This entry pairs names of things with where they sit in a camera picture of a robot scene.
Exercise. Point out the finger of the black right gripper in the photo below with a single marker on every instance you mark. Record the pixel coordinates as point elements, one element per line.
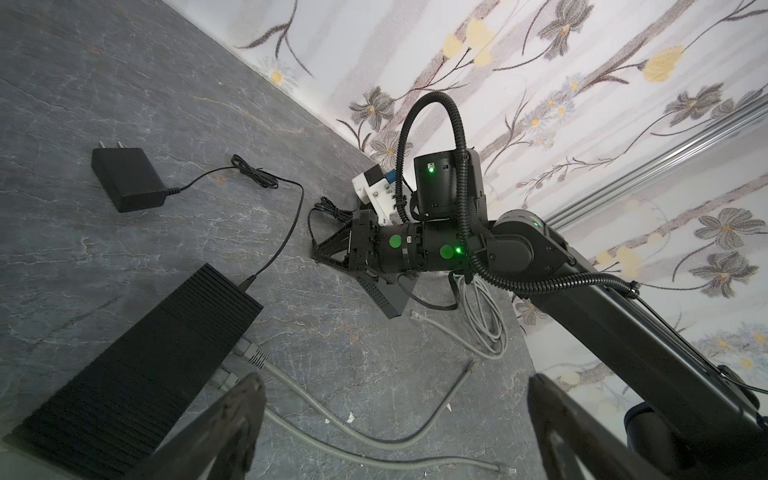
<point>333,251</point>

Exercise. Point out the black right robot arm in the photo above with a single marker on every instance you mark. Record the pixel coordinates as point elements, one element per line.
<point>695,420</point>

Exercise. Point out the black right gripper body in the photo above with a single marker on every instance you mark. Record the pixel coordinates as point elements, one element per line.
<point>362,253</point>

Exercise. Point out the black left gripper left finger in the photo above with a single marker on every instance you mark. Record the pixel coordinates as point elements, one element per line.
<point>219,444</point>

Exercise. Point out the small black adapter with cable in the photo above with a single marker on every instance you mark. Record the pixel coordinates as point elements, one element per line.
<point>327,207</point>

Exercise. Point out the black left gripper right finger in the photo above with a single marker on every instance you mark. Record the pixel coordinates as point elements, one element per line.
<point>570,440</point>

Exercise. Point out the dark grey switch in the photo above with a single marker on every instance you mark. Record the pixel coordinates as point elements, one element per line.
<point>390,295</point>

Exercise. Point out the black power adapter with cable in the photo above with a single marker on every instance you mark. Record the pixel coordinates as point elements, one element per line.
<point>132,184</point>

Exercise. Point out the black ribbed network switch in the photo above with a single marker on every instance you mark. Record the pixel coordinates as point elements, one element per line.
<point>117,410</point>

